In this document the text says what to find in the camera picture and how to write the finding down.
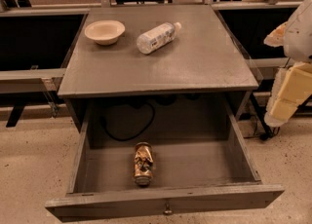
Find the beige ceramic bowl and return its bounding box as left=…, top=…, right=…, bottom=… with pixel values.
left=85, top=20, right=126, bottom=46

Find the small metal drawer knob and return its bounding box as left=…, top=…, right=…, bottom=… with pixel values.
left=163, top=201, right=174, bottom=215

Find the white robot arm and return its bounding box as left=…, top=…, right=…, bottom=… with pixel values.
left=264, top=0, right=312, bottom=128

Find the open grey wooden drawer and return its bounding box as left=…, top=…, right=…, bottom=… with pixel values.
left=46, top=98, right=284, bottom=222

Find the clear plastic water bottle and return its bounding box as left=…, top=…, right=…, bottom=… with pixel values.
left=136, top=22, right=181, bottom=55

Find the crushed orange soda can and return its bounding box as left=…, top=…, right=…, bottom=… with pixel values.
left=134, top=142, right=154, bottom=187

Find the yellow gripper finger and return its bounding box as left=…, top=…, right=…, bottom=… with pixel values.
left=264, top=62, right=312, bottom=128
left=263, top=22, right=287, bottom=48

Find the black cable behind drawer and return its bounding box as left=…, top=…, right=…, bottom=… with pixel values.
left=100, top=100, right=156, bottom=143

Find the grey metal rail frame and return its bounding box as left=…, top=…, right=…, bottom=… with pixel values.
left=0, top=0, right=312, bottom=119

